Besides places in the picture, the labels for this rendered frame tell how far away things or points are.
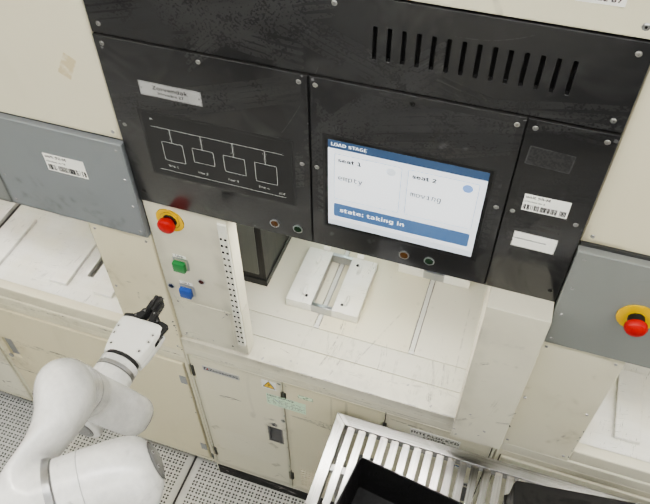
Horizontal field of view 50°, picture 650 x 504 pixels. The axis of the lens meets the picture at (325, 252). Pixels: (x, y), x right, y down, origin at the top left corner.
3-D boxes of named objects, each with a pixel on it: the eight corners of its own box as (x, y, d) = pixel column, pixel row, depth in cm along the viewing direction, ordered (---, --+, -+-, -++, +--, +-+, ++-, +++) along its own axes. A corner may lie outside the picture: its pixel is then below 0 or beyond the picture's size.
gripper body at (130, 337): (102, 368, 150) (128, 327, 157) (144, 381, 148) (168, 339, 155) (93, 349, 144) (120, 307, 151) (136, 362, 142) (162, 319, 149)
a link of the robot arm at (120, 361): (99, 377, 149) (106, 366, 151) (136, 389, 147) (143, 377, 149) (89, 356, 143) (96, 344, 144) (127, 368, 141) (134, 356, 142)
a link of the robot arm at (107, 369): (137, 376, 142) (96, 356, 141) (103, 432, 133) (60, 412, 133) (134, 392, 148) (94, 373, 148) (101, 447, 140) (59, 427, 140)
